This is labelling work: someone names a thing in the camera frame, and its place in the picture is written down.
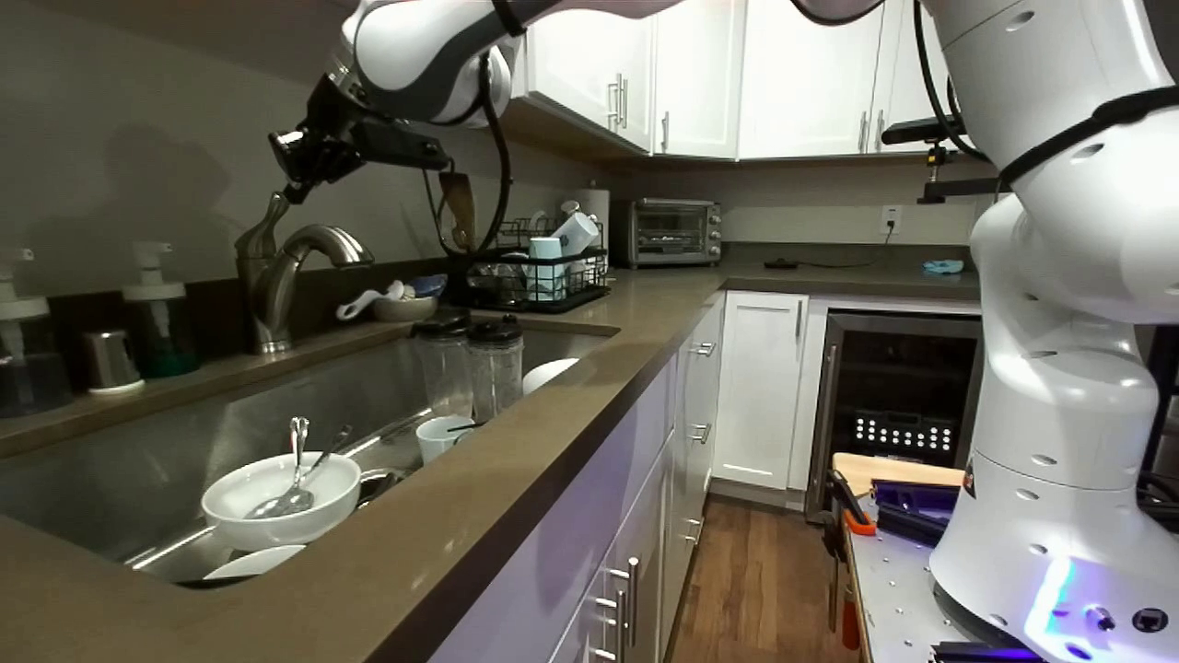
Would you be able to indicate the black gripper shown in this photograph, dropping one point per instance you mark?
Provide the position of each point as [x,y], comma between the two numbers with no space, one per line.
[323,141]

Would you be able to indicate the curved steel kitchen faucet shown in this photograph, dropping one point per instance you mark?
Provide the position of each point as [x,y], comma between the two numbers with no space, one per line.
[277,288]

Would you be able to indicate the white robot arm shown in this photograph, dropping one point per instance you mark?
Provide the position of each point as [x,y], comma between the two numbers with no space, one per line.
[1079,370]

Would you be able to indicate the metal robot base table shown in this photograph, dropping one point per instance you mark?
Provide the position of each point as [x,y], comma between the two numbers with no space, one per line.
[896,603]

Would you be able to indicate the white dish brush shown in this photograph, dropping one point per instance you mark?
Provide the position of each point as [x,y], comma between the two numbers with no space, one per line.
[367,304]

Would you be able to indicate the brown wooden utensil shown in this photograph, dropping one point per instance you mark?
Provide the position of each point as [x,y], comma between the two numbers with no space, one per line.
[457,207]

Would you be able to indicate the small bowl on counter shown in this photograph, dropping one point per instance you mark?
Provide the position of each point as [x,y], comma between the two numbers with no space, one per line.
[405,312]

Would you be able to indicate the pump soap dispenser bottle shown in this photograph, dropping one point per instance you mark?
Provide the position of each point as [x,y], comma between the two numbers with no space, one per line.
[26,333]
[161,317]

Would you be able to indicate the clear jar with black lid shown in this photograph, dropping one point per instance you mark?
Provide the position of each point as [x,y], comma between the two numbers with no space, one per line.
[444,370]
[498,365]

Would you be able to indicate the small metal cup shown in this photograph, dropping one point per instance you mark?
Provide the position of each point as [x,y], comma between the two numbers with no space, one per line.
[113,363]

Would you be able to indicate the metal spoon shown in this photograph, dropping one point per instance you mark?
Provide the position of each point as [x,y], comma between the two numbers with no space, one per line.
[299,444]

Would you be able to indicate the white container in rack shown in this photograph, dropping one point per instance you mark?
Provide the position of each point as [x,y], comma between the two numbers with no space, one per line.
[545,262]

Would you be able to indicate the large white bowl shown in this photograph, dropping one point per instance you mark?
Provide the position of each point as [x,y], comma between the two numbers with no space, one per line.
[280,499]

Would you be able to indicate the white plate with rim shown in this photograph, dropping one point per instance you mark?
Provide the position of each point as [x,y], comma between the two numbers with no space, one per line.
[550,374]

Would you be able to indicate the stainless steel sink basin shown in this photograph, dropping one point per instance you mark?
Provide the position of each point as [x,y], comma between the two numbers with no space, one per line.
[148,465]

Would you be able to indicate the silver toaster oven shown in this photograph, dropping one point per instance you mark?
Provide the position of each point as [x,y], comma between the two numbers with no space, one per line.
[670,234]

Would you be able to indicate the flat white plate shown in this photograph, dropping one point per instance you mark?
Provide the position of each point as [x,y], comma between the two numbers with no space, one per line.
[250,560]

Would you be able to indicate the lavender lower cabinets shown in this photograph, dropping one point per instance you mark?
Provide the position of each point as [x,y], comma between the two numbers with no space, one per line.
[613,490]

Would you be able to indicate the white upper cabinets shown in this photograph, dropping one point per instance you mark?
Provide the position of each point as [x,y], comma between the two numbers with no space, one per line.
[737,77]

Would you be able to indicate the white lower cabinet door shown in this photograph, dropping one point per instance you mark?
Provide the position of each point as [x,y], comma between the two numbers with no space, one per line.
[761,392]

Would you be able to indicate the black beverage cooler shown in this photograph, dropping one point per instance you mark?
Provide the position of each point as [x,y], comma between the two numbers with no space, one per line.
[896,408]

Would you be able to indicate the orange and black clamp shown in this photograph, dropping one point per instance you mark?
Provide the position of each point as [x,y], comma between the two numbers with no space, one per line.
[852,506]

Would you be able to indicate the small blue object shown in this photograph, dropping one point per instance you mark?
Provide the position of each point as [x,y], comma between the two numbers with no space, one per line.
[943,267]

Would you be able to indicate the light wooden board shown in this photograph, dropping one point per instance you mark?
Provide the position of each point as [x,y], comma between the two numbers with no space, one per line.
[896,472]

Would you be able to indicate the white wall outlet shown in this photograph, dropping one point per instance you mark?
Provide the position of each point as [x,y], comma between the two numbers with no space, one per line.
[894,224]

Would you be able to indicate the black camera on mount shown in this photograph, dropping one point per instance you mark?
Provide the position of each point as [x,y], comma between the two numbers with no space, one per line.
[942,152]

